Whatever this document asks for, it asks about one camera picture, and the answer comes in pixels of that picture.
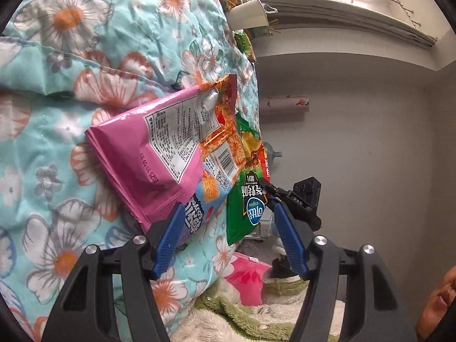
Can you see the beige curtain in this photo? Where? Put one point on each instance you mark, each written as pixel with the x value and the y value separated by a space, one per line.
pixel 338 17

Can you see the person's right hand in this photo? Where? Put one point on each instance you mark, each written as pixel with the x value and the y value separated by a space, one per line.
pixel 279 247

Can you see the green basket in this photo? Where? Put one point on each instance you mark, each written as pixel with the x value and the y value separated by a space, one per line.
pixel 258 32

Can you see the clear water jug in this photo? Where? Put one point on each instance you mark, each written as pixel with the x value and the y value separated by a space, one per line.
pixel 273 154

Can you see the blue snack bag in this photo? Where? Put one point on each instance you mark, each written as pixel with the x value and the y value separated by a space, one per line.
pixel 210 188

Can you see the small green packet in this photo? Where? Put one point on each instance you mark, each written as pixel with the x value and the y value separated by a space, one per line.
pixel 242 42

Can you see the floral blanket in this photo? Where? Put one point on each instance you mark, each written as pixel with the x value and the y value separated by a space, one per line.
pixel 53 114

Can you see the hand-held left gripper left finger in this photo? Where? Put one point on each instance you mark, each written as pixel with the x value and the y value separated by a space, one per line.
pixel 171 235

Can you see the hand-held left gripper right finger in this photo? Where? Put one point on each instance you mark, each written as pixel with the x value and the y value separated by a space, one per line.
pixel 290 238

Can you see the printed white paper roll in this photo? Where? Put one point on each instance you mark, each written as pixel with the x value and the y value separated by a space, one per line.
pixel 286 103

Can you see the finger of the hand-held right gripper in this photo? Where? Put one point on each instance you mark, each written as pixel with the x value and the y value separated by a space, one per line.
pixel 274 202
pixel 274 189

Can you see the white paper cup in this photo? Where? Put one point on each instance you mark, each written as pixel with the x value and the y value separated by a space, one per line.
pixel 247 14

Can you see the green chip bag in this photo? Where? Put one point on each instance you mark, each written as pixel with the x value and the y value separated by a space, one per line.
pixel 245 213

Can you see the person's right forearm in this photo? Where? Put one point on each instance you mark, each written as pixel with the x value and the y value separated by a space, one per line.
pixel 281 285

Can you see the pink snack bag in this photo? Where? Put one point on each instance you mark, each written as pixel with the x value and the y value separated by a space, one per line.
pixel 142 156

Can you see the fuzzy fleece cloth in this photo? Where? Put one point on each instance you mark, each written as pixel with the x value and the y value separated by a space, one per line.
pixel 221 324

